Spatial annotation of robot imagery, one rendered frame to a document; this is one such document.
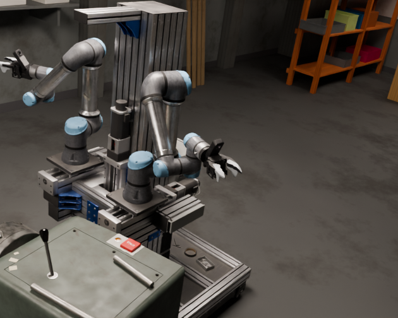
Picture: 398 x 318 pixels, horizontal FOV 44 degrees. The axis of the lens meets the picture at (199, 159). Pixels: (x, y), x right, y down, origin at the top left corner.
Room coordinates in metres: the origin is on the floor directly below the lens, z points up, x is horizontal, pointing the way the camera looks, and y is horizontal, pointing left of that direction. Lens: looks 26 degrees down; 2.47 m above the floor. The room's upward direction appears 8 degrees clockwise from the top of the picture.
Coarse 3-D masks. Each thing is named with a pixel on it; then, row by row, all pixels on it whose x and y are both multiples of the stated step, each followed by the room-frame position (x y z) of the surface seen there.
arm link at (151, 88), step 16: (144, 80) 2.11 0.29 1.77; (160, 80) 2.10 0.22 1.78; (144, 96) 2.05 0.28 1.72; (160, 96) 2.07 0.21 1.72; (160, 112) 2.02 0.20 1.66; (160, 128) 1.97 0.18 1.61; (160, 144) 1.92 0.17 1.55; (160, 160) 1.89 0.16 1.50; (176, 160) 1.91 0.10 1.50; (160, 176) 1.85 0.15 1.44
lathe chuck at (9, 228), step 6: (6, 222) 1.65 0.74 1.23; (12, 222) 1.67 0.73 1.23; (6, 228) 1.60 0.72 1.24; (12, 228) 1.61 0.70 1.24; (18, 228) 1.62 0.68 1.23; (24, 228) 1.64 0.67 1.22; (30, 228) 1.68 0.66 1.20; (6, 234) 1.57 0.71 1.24; (12, 234) 1.57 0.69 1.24; (0, 240) 1.53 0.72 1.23
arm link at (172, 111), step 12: (168, 72) 2.16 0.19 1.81; (180, 72) 2.19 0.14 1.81; (168, 84) 2.11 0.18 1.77; (180, 84) 2.14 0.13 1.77; (168, 96) 2.13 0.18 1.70; (180, 96) 2.15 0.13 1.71; (168, 108) 2.15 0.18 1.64; (180, 108) 2.18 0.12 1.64; (168, 120) 2.15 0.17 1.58; (168, 132) 2.15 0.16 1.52; (180, 156) 2.20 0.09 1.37
